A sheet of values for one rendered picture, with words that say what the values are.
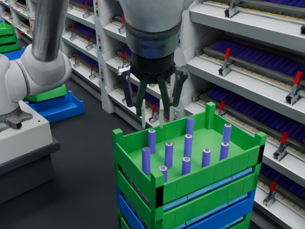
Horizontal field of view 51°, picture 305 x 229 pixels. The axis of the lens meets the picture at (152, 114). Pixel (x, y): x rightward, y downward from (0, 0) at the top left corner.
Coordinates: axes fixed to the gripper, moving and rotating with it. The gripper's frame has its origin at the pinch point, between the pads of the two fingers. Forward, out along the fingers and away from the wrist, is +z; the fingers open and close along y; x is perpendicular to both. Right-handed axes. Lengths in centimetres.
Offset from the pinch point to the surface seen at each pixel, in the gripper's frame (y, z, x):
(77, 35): -51, 91, 136
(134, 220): -4.5, 20.6, -16.5
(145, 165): -1.7, 7.3, -8.6
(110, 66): -22, 72, 87
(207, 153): 11.8, 4.1, -7.5
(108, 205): -18, 71, 6
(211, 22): 20, 12, 48
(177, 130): 6.9, 15.1, 5.7
